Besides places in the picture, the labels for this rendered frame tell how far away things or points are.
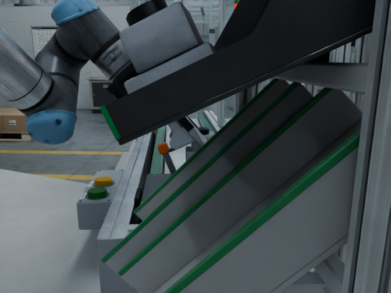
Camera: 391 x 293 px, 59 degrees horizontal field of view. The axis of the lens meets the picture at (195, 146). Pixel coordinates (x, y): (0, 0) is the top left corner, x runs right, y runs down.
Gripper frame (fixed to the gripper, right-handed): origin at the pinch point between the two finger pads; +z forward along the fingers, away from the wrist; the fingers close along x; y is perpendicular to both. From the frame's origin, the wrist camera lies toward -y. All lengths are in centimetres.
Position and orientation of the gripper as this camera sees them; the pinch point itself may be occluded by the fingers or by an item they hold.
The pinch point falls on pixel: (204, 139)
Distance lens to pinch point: 69.4
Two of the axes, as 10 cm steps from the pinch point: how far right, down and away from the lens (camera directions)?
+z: 6.6, 7.2, 2.3
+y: -7.5, 6.5, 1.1
